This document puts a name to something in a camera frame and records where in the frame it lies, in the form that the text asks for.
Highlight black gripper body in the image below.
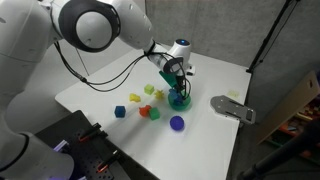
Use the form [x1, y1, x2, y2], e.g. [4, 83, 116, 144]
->
[172, 68, 192, 92]

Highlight light blue toy figure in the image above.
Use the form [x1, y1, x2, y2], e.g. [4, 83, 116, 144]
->
[168, 88, 184, 105]

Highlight green bowl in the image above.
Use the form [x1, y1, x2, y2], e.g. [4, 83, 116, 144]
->
[167, 91, 192, 112]

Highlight yellow spiky toy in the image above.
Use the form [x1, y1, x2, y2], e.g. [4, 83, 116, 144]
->
[153, 89, 165, 101]

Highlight orange toy figure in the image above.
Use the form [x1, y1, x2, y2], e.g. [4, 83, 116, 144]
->
[138, 104, 153, 118]

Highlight yellow bear toy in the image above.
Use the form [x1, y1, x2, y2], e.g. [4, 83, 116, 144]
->
[128, 92, 142, 103]

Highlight purple spiky ball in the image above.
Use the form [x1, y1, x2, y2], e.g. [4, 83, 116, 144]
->
[169, 115, 185, 132]

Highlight light green cube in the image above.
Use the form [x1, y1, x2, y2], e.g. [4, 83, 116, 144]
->
[143, 83, 155, 96]

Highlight dark green cube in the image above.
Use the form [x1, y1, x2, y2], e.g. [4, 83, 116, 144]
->
[148, 107, 161, 121]

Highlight small pale yellow object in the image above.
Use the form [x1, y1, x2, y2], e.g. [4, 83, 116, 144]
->
[227, 89, 240, 99]

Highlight silver metal plate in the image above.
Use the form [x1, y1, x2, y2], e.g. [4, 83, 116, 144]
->
[209, 94, 257, 125]

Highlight dark blue cube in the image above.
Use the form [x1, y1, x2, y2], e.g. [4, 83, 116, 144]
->
[113, 105, 127, 119]

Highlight black tripod stand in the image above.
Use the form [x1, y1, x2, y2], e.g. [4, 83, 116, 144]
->
[245, 0, 301, 74]

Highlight black orange marker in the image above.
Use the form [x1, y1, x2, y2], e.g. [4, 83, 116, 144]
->
[78, 122, 103, 143]
[96, 149, 122, 174]

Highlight brown wooden board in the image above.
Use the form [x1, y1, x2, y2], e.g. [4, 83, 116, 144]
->
[255, 70, 320, 145]

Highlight thick black pole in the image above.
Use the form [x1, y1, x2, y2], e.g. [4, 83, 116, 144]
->
[236, 118, 320, 180]

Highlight black perforated board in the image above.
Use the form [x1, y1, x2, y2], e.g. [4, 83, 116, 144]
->
[34, 109, 161, 180]

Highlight shelf with colourful toys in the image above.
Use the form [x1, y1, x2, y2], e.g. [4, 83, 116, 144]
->
[266, 99, 320, 164]

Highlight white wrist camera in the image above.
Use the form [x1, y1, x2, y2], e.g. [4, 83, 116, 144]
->
[184, 64, 197, 77]

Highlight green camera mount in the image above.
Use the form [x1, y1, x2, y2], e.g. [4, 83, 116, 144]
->
[158, 70, 178, 89]

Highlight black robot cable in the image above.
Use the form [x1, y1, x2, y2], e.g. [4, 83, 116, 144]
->
[53, 41, 161, 93]

